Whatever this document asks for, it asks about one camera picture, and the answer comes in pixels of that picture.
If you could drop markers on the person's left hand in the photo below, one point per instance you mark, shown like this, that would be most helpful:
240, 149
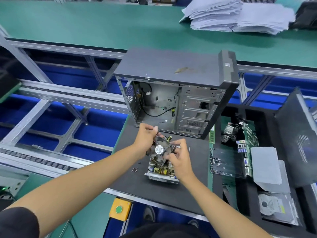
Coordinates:
143, 137

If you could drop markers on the person's right hand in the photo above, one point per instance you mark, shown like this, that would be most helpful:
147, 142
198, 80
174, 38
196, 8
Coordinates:
181, 161

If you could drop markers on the black cooling fan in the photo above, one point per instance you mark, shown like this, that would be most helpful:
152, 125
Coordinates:
159, 147

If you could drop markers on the silver power supply unit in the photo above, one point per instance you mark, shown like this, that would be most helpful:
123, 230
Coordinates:
161, 178

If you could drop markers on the small pile of screws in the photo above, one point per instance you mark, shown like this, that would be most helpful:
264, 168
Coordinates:
134, 169

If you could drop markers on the person's right forearm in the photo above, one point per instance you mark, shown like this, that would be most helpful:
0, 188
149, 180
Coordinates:
225, 213

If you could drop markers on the person's left forearm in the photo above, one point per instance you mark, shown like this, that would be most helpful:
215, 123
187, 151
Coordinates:
74, 188

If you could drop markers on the person's left shoe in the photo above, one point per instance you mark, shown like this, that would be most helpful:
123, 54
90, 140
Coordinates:
148, 214

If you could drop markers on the person's shoe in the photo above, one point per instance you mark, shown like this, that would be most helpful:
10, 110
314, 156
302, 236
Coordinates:
193, 223
148, 214

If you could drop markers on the person's right shoe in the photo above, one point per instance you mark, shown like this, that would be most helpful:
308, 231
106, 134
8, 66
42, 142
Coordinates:
193, 223

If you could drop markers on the person's black trousers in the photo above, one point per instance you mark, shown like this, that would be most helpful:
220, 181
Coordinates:
168, 231

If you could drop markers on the person's black shirt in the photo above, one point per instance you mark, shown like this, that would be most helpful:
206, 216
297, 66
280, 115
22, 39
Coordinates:
17, 223

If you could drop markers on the dark grey foam mat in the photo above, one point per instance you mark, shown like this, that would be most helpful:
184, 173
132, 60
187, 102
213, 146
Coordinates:
126, 181

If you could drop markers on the green motherboard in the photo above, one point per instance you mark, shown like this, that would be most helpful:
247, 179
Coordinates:
233, 163

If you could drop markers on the processor cooler with fan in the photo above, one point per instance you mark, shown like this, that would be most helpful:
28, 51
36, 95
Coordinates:
231, 132

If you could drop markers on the yellow box with green button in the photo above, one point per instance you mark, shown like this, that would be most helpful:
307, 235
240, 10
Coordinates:
120, 209

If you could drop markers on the grey computer tower case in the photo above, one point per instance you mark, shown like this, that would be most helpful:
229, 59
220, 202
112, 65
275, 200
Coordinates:
173, 64

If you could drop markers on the silver optical drive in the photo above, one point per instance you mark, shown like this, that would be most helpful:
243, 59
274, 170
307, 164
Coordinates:
267, 168

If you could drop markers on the silver hard drive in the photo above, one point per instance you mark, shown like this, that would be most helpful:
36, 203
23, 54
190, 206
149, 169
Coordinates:
277, 208

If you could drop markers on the dark grey case side panel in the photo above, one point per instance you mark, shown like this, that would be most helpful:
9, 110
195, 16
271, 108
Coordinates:
299, 138

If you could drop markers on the stack of white papers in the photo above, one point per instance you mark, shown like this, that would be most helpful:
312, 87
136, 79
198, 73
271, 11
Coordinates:
237, 14

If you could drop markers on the black cardboard box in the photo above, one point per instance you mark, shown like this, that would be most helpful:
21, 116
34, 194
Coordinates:
306, 16

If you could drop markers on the aluminium conveyor frame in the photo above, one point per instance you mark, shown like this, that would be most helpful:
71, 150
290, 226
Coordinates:
54, 96

